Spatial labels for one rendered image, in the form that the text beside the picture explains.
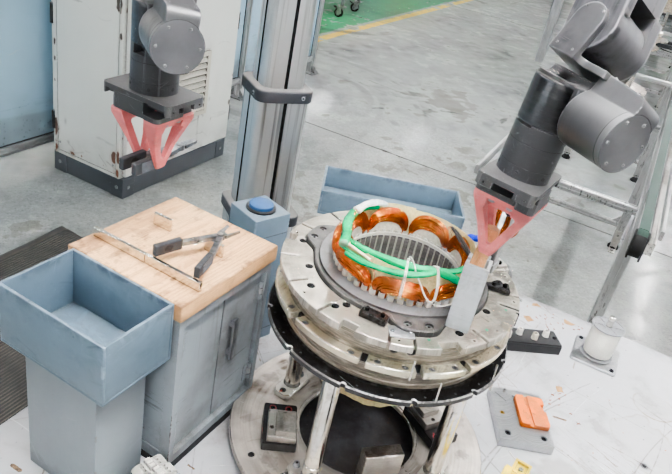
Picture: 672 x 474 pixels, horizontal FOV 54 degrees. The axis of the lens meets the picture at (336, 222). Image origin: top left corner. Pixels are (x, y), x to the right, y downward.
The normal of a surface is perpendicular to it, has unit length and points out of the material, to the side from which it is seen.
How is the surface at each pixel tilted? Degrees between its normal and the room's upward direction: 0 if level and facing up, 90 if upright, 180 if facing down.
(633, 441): 0
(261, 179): 90
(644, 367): 0
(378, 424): 0
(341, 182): 90
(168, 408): 90
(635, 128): 92
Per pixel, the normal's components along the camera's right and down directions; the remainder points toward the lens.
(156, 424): -0.49, 0.33
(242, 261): 0.18, -0.86
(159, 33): 0.41, 0.52
